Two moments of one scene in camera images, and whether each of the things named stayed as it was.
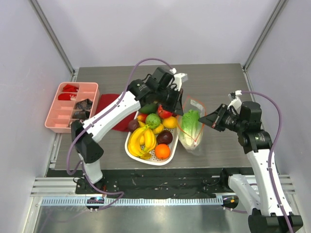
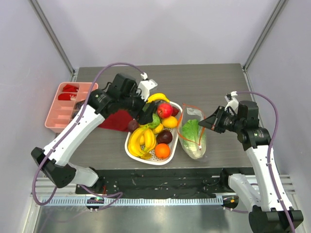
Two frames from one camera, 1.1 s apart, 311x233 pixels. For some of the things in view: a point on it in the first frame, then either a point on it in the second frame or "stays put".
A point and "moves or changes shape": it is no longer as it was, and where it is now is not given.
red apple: (163, 114) stays put
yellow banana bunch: (142, 142) stays put
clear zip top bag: (190, 129) moves or changes shape
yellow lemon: (170, 123) stays put
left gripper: (178, 108) → (145, 117)
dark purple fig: (133, 124) stays put
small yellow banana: (159, 129) stays put
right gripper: (219, 119) stays put
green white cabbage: (190, 127) moves or changes shape
